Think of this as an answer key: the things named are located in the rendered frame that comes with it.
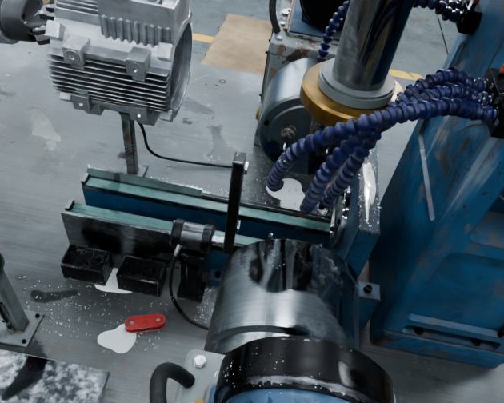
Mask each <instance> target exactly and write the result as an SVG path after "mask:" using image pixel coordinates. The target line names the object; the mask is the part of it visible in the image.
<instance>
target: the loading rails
mask: <svg viewBox="0 0 504 403"><path fill-rule="evenodd" d="M81 184H82V190H83V194H84V198H85V202H86V205H82V204H78V203H74V199H70V200H69V201H68V202H67V204H66V206H65V210H64V211H62V212H61V215H62V220H63V224H64V226H65V229H66V234H67V237H68V240H69V243H70V245H79V246H83V247H87V248H91V249H100V250H104V251H108V252H111V254H112V257H117V258H121V259H123V258H124V257H125V256H126V255H128V256H132V257H140V258H143V259H148V260H153V261H160V262H165V263H166V268H170V266H171V262H172V259H173V256H174V251H175V250H176V248H173V247H171V246H170V244H169V241H170V235H169V232H171V230H172V227H173V220H176V219H178V218H180V219H184V220H186V221H189V222H193V223H198V224H202V225H205V224H209V225H214V227H215V232H214V236H219V237H224V236H225V228H226V214H227V206H228V197H224V196H220V195H215V194H208V193H203V192H202V188H200V187H196V186H188V185H184V184H179V183H175V182H168V181H163V180H158V179H154V178H147V177H143V176H138V175H133V174H126V173H122V172H117V171H113V170H105V169H101V168H96V167H92V166H88V167H87V171H86V173H85V174H84V176H83V177H82V180H81ZM331 218H332V217H328V216H323V215H319V214H315V213H309V214H306V215H305V216H304V217H301V211H298V210H294V209H287V208H282V207H277V206H273V205H266V204H262V203H257V202H252V201H245V200H241V201H240V207H239V213H238V221H240V222H241V223H240V227H239V231H238V232H236V237H235V243H234V250H233V253H234V252H235V251H236V250H238V249H240V248H242V247H243V246H245V245H249V244H251V243H254V242H257V241H264V240H267V238H268V236H269V234H270V233H272V238H273V239H281V238H282V237H287V238H288V239H292V240H299V241H306V242H309V243H312V244H315V245H318V244H323V245H324V247H323V248H325V249H326V248H327V246H328V243H329V241H330V223H331ZM222 251H223V249H222V247H219V246H216V245H212V248H211V251H210V253H209V254H207V255H206V260H205V263H204V265H203V267H202V272H207V273H210V276H209V280H208V284H209V285H216V286H219V285H220V281H221V278H222V272H223V269H224V265H225V263H226V260H227V259H228V258H229V256H230V255H228V254H224V253H223V252H222Z"/></svg>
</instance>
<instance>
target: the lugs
mask: <svg viewBox="0 0 504 403"><path fill-rule="evenodd" d="M192 16H193V13H192V11H191V9H189V21H190V24H191V20H192ZM65 28H66V27H65V26H64V25H63V24H61V23H60V22H54V21H50V20H48V21H47V23H46V32H45V36H47V37H48V38H49V39H52V40H56V41H60V42H62V41H63V37H64V32H65ZM173 56H174V46H173V45H172V44H169V43H164V42H160V43H159V44H158V52H157V59H158V60H159V61H163V62H172V61H173ZM59 99H61V100H63V101H65V102H73V101H72V97H71V94H66V93H62V92H60V95H59ZM158 118H159V119H161V120H163V121H167V122H172V121H173V120H174V111H173V110H169V111H168V113H163V112H159V116H158Z"/></svg>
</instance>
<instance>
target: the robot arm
mask: <svg viewBox="0 0 504 403"><path fill-rule="evenodd" d="M54 7H56V5H55V4H50V5H43V4H41V3H40V1H39V0H0V43H2V44H11V45H12V44H15V43H18V42H19V41H23V42H37V43H38V44H39V45H40V46H41V45H45V44H50V39H49V38H48V37H47V36H45V32H46V23H47V21H48V20H50V21H53V20H54V17H55V15H54Z"/></svg>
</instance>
